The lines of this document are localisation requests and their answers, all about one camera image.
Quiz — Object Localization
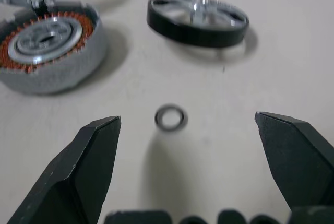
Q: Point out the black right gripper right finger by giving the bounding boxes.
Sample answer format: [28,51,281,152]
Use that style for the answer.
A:
[255,111,334,211]

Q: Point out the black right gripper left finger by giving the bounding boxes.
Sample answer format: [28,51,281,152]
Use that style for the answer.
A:
[5,115,122,224]

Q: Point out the grey motor housing copper windings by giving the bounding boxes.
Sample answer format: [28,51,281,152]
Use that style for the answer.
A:
[0,0,108,96]

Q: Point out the black rotor ring silver spokes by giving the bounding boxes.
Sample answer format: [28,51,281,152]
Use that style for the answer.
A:
[146,0,251,49]

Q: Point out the small dark bearing ring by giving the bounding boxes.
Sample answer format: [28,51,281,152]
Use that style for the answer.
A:
[154,103,189,132]

